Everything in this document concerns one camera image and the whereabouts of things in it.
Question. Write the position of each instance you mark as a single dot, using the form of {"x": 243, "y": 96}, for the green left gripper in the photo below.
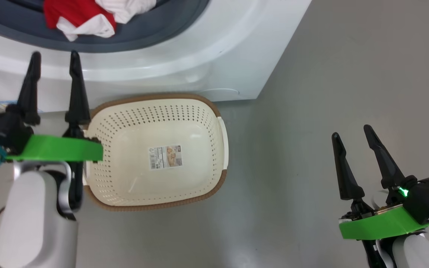
{"x": 58, "y": 149}

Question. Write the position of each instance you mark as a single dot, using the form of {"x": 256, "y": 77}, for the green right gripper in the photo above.
{"x": 378, "y": 225}

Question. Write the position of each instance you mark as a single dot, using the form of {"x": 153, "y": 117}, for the red and white garment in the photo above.
{"x": 76, "y": 15}

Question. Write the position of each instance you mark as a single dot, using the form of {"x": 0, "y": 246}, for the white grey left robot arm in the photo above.
{"x": 32, "y": 223}

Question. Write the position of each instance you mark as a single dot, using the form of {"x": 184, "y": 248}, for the cream laundry basket brown rim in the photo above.
{"x": 132, "y": 178}

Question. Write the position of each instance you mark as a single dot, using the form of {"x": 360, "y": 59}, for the white front-load washing machine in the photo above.
{"x": 207, "y": 44}

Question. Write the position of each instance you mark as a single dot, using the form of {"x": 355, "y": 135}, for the blue energy label sticker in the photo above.
{"x": 2, "y": 105}

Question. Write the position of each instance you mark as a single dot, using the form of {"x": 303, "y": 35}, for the paper product label sticker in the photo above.
{"x": 165, "y": 157}

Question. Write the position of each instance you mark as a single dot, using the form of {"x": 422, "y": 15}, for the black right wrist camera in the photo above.
{"x": 428, "y": 199}

